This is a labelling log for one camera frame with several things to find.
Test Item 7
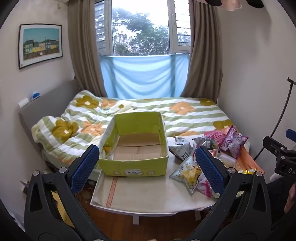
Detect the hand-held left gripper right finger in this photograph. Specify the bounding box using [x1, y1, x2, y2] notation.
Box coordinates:
[185, 146, 272, 241]

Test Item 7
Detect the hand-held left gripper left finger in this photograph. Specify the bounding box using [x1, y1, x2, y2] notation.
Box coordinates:
[24, 144, 109, 241]

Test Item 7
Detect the translucent snack packet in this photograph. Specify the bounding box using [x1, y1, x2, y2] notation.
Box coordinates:
[217, 153, 237, 168]

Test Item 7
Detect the green cardboard box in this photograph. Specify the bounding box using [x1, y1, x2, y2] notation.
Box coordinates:
[98, 112, 170, 177]

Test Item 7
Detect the person's right hand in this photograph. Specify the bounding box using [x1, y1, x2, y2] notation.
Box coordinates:
[286, 183, 296, 210]

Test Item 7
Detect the pink and white snack packet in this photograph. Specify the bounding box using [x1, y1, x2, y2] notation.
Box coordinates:
[198, 173, 220, 199]

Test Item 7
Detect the yellow chip packet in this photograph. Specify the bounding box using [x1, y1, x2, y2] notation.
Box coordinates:
[169, 156, 204, 194]

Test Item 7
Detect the dark brown snack packet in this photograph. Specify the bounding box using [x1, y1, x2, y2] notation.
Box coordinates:
[193, 136, 219, 153]

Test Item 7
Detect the orange cloth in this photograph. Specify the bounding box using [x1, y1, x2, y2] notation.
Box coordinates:
[233, 146, 265, 175]

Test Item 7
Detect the grey chip packet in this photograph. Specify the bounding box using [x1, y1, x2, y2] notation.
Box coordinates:
[169, 136, 197, 162]

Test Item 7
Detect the purple snack packet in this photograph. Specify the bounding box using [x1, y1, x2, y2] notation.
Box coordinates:
[220, 125, 249, 159]

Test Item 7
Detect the floral striped blanket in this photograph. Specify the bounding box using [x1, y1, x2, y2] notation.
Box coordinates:
[31, 90, 234, 168]

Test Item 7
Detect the white small table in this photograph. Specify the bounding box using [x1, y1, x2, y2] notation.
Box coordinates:
[90, 199, 208, 226]

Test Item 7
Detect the grey bed headboard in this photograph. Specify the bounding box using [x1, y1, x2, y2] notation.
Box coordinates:
[18, 79, 82, 151]

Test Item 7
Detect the light blue cloth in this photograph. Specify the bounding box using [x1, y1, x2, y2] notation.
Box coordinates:
[99, 53, 190, 100]

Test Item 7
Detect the brown curtain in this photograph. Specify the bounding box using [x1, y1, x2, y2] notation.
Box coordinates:
[180, 0, 224, 105]
[68, 0, 107, 98]

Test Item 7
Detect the framed picture of houses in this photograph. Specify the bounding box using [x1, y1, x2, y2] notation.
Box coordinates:
[18, 24, 63, 70]

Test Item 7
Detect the white framed window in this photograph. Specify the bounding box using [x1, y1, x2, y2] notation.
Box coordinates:
[94, 0, 193, 57]

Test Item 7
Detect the black curved cable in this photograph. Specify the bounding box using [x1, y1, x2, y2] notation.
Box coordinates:
[253, 77, 296, 161]

